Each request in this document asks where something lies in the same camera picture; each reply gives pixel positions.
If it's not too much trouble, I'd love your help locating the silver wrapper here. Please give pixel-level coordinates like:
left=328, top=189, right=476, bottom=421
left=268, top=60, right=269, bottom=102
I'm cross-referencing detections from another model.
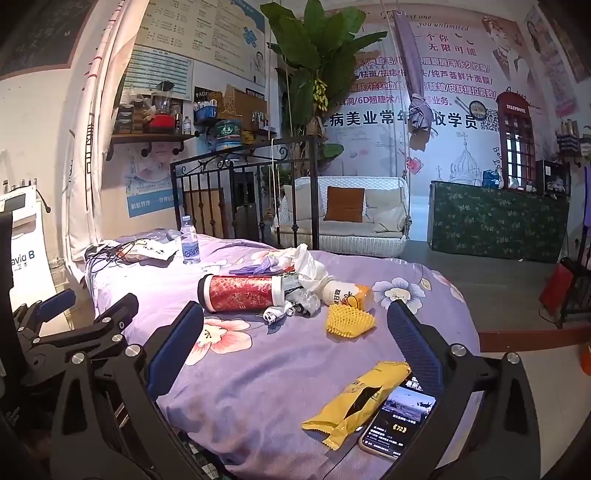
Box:
left=263, top=288, right=321, bottom=326

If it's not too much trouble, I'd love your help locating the chalkboard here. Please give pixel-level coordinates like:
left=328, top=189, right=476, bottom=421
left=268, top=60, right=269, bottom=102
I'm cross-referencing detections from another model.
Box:
left=0, top=0, right=95, bottom=79

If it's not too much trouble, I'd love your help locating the white wicker swing seat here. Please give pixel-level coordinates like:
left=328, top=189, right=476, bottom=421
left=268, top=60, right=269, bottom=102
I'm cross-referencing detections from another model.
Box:
left=272, top=176, right=411, bottom=258

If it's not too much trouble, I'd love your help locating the yellow snack wrapper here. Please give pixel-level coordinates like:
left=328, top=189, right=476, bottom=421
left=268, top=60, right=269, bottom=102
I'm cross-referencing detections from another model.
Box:
left=302, top=361, right=413, bottom=450

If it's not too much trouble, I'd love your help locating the teal round tin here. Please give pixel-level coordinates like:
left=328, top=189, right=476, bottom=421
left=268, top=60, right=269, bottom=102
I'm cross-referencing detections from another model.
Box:
left=215, top=119, right=243, bottom=149

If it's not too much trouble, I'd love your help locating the large wall poster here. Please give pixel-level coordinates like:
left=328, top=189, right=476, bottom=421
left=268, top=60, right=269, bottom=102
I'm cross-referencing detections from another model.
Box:
left=323, top=0, right=573, bottom=195

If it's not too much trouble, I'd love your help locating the yellow foam fruit net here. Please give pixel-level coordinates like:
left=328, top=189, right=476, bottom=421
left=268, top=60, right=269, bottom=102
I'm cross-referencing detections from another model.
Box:
left=325, top=305, right=377, bottom=340

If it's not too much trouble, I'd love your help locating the white curtain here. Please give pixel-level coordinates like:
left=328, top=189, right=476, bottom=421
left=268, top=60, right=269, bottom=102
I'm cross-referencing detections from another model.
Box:
left=62, top=0, right=155, bottom=278

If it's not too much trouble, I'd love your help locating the smartphone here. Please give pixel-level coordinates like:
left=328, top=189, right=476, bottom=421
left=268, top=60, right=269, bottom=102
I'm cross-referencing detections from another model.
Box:
left=358, top=385, right=437, bottom=462

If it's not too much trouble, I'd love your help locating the clear water bottle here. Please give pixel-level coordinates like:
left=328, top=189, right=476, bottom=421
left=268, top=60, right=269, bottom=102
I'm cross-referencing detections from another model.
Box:
left=180, top=215, right=201, bottom=265

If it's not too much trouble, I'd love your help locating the brown cushion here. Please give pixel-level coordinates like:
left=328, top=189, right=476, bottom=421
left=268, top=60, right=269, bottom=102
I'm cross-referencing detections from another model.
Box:
left=324, top=187, right=365, bottom=223

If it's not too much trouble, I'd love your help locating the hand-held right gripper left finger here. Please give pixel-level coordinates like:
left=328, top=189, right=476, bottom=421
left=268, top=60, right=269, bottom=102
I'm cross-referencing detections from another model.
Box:
left=50, top=300, right=205, bottom=480

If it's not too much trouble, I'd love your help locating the red phone booth cabinet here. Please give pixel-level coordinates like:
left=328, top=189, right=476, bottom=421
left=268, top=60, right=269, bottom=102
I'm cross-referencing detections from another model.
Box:
left=496, top=91, right=539, bottom=192

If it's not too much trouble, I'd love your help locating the purple plastic wrapper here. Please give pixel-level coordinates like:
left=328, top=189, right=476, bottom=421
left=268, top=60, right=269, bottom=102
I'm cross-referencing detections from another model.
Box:
left=228, top=258, right=296, bottom=277

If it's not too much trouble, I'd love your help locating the purple floral bedsheet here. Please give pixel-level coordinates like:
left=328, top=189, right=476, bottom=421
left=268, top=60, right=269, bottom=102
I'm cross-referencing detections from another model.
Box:
left=85, top=233, right=481, bottom=480

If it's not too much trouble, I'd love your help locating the red patterned canister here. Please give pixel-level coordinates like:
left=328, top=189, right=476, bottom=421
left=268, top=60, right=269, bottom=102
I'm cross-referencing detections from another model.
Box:
left=198, top=273, right=289, bottom=313

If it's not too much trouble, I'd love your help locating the blue face poster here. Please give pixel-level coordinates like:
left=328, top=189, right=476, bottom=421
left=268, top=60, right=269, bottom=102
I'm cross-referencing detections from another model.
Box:
left=122, top=152, right=185, bottom=217

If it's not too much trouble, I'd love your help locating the small green white box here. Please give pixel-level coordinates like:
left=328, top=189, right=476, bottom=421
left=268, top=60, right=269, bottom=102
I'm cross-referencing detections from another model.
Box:
left=281, top=272, right=308, bottom=301

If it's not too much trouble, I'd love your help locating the green floral covered counter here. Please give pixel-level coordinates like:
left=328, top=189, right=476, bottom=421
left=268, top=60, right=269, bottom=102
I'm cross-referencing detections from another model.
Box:
left=429, top=181, right=571, bottom=264

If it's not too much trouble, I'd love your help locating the white tissue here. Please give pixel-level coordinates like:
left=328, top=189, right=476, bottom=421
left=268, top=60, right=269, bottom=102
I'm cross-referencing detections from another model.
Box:
left=270, top=243, right=331, bottom=296

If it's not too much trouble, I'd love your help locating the red base blender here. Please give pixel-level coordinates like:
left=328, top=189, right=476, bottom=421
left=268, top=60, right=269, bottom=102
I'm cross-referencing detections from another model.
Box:
left=148, top=80, right=177, bottom=134

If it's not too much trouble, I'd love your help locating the black iron bed frame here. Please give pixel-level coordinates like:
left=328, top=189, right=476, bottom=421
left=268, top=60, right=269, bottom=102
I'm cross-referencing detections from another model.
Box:
left=170, top=135, right=321, bottom=250

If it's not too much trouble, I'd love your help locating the wooden wall shelf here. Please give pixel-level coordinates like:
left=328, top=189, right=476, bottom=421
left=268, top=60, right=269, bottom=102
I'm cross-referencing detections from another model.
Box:
left=106, top=133, right=197, bottom=161

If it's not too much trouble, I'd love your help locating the banana plant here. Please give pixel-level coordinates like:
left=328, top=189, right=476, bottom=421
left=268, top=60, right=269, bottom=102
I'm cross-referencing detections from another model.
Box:
left=261, top=0, right=368, bottom=162

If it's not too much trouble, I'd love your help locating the white yogurt bottle orange cap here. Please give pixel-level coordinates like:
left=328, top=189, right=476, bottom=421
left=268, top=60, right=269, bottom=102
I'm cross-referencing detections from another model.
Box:
left=321, top=280, right=374, bottom=310

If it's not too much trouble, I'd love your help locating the white cushion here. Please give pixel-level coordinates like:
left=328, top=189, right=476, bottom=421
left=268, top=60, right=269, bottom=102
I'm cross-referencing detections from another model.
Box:
left=365, top=188, right=407, bottom=234

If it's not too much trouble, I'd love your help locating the folded purple umbrella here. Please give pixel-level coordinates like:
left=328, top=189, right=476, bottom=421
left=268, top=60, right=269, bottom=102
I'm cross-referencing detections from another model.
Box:
left=392, top=9, right=439, bottom=137

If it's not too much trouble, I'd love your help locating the red bag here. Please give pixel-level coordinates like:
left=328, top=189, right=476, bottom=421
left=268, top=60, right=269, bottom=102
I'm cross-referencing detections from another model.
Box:
left=539, top=263, right=573, bottom=315

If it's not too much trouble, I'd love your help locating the white beauty machine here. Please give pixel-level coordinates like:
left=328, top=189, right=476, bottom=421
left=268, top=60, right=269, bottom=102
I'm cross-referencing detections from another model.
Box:
left=0, top=178, right=51, bottom=337

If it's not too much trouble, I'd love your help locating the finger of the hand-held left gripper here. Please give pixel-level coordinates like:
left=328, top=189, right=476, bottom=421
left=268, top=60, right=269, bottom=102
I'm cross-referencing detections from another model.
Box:
left=18, top=293, right=139, bottom=385
left=14, top=288, right=77, bottom=334

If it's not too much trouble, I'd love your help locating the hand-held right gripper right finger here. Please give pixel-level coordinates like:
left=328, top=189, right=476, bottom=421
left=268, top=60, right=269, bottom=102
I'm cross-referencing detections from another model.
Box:
left=383, top=299, right=543, bottom=480

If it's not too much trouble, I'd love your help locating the white wall chart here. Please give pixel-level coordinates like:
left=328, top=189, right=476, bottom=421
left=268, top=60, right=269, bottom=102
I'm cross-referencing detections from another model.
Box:
left=134, top=0, right=266, bottom=88

